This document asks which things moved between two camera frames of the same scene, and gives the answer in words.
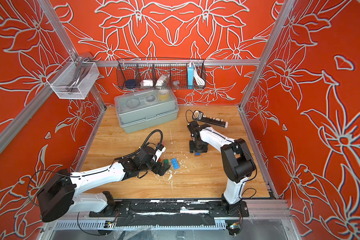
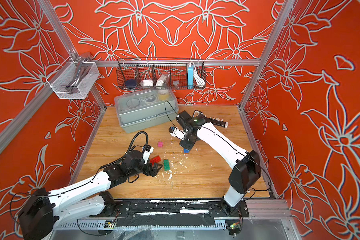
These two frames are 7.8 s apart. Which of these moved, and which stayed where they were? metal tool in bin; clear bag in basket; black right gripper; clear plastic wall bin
Moved: black right gripper
Stayed: clear bag in basket; metal tool in bin; clear plastic wall bin
